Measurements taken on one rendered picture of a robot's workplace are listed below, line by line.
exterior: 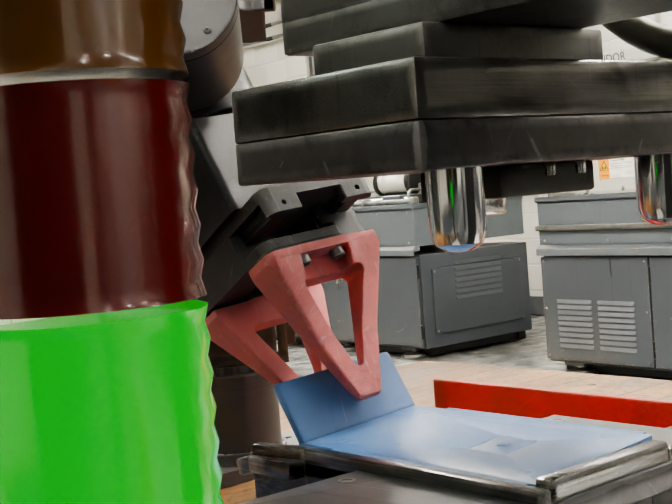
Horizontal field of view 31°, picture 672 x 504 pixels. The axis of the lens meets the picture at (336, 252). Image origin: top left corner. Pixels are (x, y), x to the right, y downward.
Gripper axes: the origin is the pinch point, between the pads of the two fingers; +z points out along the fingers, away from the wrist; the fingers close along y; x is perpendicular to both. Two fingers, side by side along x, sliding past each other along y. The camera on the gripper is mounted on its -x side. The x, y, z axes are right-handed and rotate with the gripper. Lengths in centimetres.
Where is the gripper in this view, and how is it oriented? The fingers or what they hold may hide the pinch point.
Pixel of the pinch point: (344, 394)
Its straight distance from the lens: 57.3
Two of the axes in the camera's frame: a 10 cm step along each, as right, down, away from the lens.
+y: 5.0, -4.8, -7.2
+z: 4.4, 8.6, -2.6
